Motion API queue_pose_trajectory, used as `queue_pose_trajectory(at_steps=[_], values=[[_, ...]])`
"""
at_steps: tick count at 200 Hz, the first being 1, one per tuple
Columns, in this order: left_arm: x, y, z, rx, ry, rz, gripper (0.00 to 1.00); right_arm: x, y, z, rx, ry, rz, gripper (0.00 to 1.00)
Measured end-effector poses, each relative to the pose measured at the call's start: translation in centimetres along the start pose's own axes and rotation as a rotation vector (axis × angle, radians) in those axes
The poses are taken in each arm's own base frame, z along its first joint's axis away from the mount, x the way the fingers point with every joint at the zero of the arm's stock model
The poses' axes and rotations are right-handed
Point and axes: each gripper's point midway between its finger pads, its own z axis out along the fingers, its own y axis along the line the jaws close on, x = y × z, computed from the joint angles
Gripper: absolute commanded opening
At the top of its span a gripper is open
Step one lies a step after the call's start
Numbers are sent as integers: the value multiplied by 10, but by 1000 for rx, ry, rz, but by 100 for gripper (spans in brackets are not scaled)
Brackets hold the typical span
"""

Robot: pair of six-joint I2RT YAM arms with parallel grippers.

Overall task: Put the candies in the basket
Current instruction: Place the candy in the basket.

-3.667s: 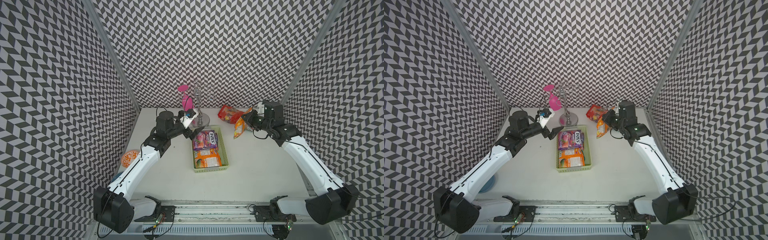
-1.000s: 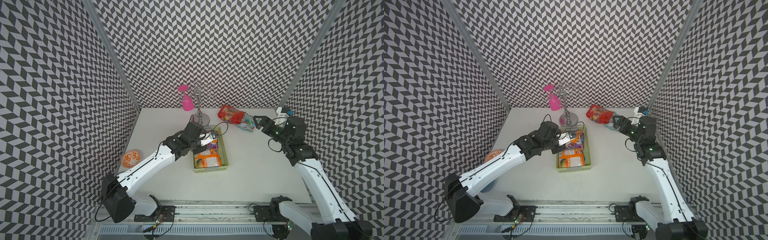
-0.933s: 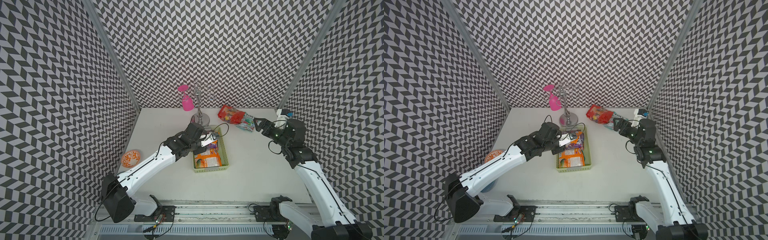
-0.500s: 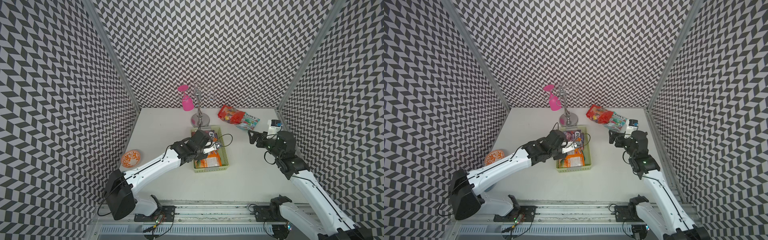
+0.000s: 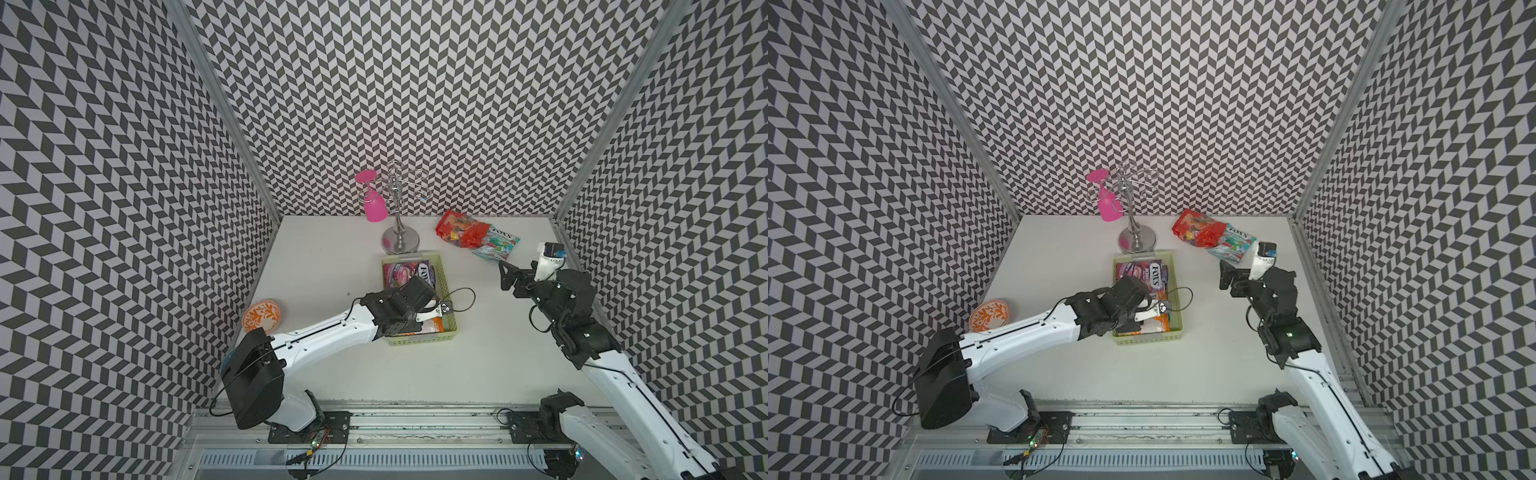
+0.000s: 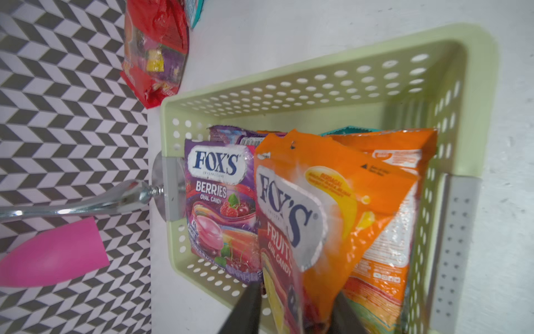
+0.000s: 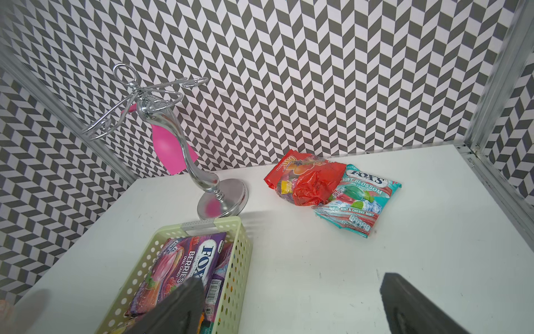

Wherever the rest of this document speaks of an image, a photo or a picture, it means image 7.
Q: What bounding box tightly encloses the green Fox's candy bag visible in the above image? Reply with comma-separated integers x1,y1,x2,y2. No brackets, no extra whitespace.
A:
312,164,402,238

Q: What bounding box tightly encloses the pink plastic wine glass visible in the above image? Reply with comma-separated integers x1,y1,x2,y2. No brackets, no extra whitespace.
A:
127,103,200,176

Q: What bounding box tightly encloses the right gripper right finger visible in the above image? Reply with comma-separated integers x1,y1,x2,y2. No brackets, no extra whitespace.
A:
380,273,468,334

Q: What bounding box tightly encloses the light green plastic basket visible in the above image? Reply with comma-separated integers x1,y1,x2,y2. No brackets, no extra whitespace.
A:
96,217,253,333

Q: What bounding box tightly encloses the purple candy bag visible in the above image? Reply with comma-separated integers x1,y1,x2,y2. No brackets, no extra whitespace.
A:
126,232,227,317
204,242,233,323

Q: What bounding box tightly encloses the red candy bag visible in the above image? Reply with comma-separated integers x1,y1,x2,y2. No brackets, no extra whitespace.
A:
264,150,346,206

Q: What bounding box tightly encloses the silver metal glass rack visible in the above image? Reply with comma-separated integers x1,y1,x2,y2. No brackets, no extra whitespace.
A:
83,63,248,219

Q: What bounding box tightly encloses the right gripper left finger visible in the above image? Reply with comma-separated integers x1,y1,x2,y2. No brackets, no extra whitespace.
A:
129,278,204,334

